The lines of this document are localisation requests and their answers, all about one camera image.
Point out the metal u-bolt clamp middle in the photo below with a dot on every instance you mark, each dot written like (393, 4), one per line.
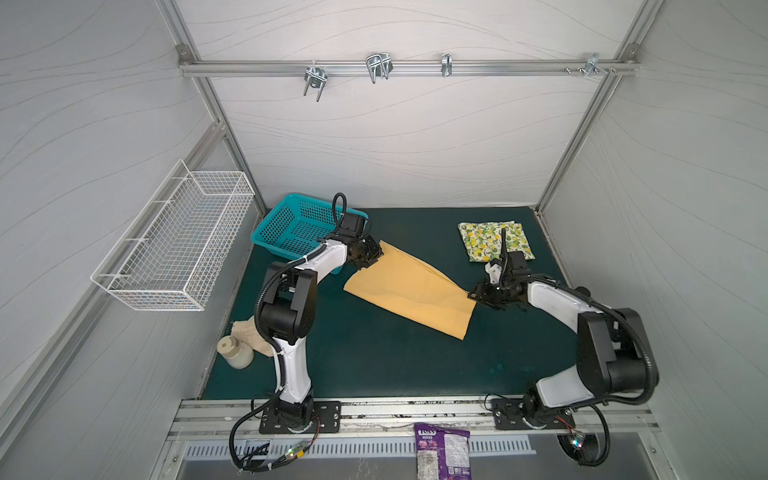
(379, 66)

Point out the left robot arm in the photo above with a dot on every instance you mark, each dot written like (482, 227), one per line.
(285, 310)

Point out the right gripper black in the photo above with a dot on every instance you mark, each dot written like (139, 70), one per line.
(489, 294)

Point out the teal plastic basket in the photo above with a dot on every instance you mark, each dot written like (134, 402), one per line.
(301, 230)

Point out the green table mat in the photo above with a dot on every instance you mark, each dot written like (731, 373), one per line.
(356, 349)

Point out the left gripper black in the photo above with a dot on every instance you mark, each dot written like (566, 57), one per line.
(376, 251)

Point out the white wire basket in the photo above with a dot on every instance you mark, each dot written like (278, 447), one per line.
(172, 253)

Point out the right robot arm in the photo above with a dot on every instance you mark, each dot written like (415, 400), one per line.
(614, 361)

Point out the small metal hook clamp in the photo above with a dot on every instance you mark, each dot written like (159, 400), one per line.
(446, 65)

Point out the lemon print skirt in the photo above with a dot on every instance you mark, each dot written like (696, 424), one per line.
(482, 241)

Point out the aluminium crossbar rail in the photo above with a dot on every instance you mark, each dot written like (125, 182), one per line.
(401, 68)

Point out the beige knit glove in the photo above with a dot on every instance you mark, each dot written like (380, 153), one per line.
(246, 332)

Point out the metal u-bolt clamp left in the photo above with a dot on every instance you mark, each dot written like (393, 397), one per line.
(315, 78)

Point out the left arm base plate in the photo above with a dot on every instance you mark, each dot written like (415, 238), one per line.
(324, 417)

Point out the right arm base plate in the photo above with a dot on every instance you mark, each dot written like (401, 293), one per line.
(510, 414)

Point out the metal u-bolt clamp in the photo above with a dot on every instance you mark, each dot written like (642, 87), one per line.
(379, 66)
(315, 78)

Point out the tan yellow skirt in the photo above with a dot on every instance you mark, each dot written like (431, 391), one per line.
(409, 287)

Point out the aluminium front rail frame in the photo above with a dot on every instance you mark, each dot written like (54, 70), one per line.
(395, 416)

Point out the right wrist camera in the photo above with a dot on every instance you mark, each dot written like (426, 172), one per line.
(494, 271)

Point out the cream bottle left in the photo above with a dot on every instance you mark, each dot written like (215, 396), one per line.
(235, 352)

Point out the purple snack bag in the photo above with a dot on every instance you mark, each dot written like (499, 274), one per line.
(442, 453)

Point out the metal bracket right end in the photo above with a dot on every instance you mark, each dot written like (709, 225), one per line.
(591, 67)

